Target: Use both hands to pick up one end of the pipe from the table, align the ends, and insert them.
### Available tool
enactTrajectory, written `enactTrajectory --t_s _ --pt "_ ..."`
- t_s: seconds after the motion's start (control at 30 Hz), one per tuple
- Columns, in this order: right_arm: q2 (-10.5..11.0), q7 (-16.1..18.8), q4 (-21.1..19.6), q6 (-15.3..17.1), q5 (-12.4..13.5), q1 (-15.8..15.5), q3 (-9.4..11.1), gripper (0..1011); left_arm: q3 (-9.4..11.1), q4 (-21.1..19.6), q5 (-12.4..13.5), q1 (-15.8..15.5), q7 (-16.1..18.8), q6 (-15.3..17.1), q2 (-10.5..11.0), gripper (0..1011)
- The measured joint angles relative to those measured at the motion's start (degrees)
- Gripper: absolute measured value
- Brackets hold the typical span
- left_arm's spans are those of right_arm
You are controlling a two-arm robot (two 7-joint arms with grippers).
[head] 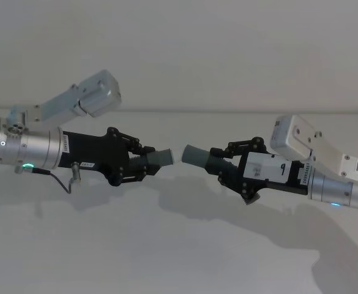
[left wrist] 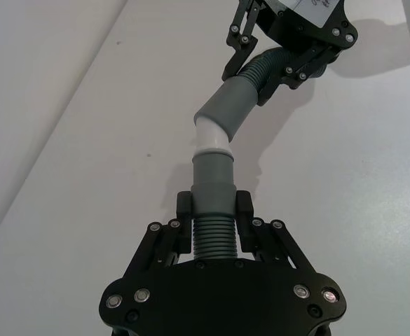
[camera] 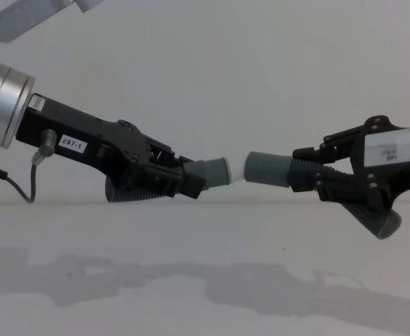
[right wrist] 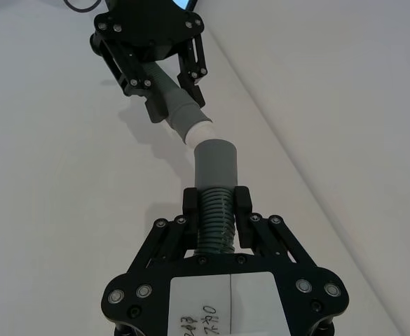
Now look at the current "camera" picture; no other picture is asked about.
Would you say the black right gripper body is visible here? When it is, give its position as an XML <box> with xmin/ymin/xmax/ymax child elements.
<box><xmin>350</xmin><ymin>115</ymin><xmax>410</xmax><ymax>212</ymax></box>

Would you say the white table cloth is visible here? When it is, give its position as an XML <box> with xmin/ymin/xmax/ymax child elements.
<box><xmin>0</xmin><ymin>202</ymin><xmax>410</xmax><ymax>336</ymax></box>

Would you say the thin dark gripper cable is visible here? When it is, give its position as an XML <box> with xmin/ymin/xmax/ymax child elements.
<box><xmin>0</xmin><ymin>128</ymin><xmax>57</xmax><ymax>204</ymax></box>

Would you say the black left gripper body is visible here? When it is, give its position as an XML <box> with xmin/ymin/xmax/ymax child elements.
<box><xmin>15</xmin><ymin>92</ymin><xmax>151</xmax><ymax>177</ymax></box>

